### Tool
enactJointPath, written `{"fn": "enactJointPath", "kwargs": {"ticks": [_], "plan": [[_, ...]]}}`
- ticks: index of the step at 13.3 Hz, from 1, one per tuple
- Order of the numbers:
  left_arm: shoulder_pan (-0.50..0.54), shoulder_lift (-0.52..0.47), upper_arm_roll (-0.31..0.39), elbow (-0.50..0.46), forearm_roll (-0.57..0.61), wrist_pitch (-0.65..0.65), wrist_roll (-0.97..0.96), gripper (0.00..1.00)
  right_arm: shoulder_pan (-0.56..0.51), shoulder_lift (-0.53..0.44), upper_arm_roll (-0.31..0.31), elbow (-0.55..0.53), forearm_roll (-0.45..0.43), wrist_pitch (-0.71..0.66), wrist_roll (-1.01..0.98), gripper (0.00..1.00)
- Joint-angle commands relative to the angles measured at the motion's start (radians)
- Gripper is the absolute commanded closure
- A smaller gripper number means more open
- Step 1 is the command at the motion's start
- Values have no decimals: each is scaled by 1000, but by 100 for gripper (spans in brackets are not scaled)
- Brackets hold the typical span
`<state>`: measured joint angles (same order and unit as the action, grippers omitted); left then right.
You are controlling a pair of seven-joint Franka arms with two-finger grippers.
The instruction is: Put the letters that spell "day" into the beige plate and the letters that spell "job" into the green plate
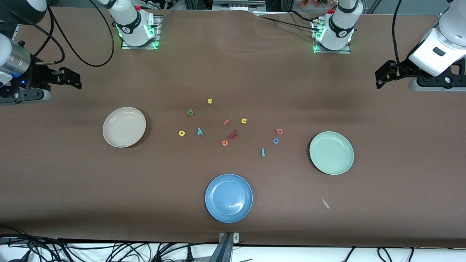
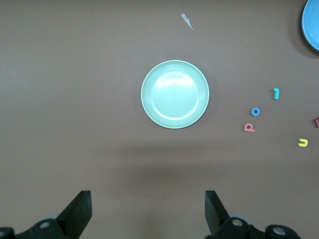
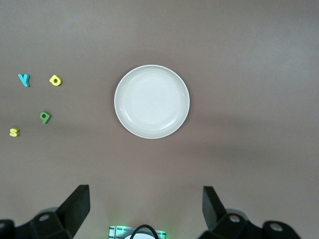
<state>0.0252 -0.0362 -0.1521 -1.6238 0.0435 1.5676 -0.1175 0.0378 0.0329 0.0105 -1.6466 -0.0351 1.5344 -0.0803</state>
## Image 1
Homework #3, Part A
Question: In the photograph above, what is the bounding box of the beige round plate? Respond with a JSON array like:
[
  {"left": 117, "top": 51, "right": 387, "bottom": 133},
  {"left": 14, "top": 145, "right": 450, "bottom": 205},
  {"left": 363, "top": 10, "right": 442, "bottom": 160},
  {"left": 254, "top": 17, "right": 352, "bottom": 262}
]
[{"left": 103, "top": 107, "right": 147, "bottom": 148}]

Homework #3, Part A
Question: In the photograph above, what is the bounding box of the green round plate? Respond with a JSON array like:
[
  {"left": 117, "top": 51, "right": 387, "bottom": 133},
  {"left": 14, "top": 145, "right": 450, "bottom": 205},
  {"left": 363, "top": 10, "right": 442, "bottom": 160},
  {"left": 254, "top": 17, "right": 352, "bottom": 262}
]
[{"left": 309, "top": 131, "right": 354, "bottom": 175}]

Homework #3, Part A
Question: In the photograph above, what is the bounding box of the grey metal box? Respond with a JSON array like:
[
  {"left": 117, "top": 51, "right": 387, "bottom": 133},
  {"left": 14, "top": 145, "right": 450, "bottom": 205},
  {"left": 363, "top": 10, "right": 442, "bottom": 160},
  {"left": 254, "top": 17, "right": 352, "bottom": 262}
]
[{"left": 212, "top": 0, "right": 266, "bottom": 11}]

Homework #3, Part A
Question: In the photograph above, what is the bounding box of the blue round plate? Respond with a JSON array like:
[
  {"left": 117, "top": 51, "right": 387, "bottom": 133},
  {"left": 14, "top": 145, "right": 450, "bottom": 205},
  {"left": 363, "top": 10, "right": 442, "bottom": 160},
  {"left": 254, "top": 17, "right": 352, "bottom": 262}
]
[{"left": 205, "top": 174, "right": 253, "bottom": 223}]

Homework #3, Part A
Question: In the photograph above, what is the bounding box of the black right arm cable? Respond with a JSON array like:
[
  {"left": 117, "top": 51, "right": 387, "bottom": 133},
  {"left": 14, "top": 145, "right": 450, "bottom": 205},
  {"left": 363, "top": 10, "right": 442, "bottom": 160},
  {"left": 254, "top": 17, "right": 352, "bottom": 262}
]
[{"left": 35, "top": 0, "right": 115, "bottom": 68}]

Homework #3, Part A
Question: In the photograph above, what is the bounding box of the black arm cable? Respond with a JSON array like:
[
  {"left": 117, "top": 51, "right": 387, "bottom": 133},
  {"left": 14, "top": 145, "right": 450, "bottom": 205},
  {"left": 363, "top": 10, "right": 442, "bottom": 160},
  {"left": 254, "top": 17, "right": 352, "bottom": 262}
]
[
  {"left": 35, "top": 0, "right": 115, "bottom": 68},
  {"left": 391, "top": 0, "right": 406, "bottom": 73}
]

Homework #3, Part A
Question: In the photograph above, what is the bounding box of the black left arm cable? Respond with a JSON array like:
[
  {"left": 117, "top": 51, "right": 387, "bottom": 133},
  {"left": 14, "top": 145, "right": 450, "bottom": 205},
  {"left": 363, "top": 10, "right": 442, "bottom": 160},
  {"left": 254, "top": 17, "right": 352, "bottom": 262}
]
[{"left": 391, "top": 0, "right": 406, "bottom": 73}]

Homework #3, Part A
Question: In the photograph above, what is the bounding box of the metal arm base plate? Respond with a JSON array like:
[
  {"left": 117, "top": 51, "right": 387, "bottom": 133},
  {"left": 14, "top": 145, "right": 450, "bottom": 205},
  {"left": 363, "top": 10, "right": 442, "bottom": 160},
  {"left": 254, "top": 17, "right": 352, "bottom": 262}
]
[
  {"left": 312, "top": 20, "right": 352, "bottom": 54},
  {"left": 121, "top": 15, "right": 162, "bottom": 49}
]

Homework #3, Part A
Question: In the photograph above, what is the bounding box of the black table cable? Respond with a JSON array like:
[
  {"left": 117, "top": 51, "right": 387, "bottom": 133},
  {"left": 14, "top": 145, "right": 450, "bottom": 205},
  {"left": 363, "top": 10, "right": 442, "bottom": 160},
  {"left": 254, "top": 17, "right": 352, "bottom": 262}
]
[
  {"left": 255, "top": 14, "right": 321, "bottom": 30},
  {"left": 289, "top": 10, "right": 321, "bottom": 23}
]

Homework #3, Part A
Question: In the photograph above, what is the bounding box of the grey metal camera bracket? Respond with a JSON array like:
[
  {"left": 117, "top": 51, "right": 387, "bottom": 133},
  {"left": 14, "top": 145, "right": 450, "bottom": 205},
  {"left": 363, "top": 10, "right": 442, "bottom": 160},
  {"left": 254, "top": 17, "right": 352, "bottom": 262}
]
[{"left": 218, "top": 232, "right": 240, "bottom": 262}]

